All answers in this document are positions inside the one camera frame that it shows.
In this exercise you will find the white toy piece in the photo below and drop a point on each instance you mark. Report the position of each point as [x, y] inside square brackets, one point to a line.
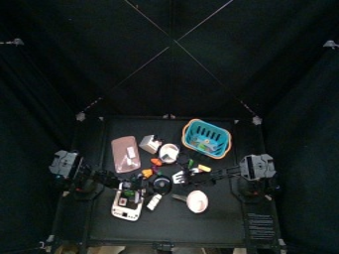
[132, 152]

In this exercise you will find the green toy food piece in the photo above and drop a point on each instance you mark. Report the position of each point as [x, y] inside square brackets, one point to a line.
[192, 162]

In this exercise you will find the white text label sticker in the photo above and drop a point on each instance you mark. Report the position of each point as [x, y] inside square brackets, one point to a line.
[261, 228]

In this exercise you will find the white toy cash register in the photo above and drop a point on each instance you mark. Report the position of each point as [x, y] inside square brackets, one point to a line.
[129, 207]

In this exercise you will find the white toy spatula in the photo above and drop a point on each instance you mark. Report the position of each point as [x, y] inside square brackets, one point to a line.
[180, 177]

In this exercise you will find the pink cutting board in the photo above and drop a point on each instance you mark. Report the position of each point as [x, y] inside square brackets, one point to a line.
[126, 154]

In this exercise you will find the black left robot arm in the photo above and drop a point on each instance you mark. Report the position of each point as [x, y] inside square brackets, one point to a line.
[100, 177]

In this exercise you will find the white rectangular toy block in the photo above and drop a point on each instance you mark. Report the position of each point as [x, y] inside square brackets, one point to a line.
[154, 201]

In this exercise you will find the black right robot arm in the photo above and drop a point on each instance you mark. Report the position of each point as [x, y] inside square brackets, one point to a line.
[248, 168]

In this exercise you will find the white toy toaster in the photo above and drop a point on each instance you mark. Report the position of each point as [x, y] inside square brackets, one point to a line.
[150, 144]

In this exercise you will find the orange yellow toy food piece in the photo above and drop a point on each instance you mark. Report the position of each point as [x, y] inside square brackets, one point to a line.
[148, 173]

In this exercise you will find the black toy pot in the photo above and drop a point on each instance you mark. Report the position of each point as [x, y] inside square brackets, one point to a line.
[162, 185]

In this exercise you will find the colourful toy food piece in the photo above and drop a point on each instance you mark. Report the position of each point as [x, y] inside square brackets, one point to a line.
[204, 146]

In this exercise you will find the white toy cup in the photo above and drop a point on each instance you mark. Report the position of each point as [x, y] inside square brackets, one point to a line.
[169, 153]

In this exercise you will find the blue basket with orange rim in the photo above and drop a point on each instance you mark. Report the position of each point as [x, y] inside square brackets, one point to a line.
[206, 138]

